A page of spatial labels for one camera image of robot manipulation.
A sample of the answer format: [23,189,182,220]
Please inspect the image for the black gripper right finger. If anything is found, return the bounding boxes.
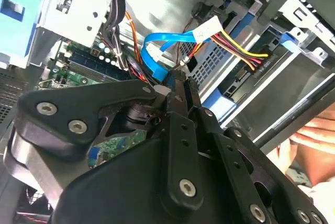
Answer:
[184,76,329,224]

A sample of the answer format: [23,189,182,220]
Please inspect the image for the blue disk wire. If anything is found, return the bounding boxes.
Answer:
[140,30,211,94]

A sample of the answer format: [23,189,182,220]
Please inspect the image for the multicoloured disk power wire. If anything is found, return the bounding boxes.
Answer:
[192,16,271,73]

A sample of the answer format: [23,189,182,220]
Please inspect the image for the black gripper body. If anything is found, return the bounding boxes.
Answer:
[51,103,253,224]

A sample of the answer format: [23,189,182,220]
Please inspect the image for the hard disk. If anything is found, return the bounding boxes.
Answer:
[200,29,302,122]

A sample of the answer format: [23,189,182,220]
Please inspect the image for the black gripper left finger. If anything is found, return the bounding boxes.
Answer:
[2,70,206,206]

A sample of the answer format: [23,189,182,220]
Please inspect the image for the person's bare hand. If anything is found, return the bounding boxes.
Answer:
[266,108,335,188]

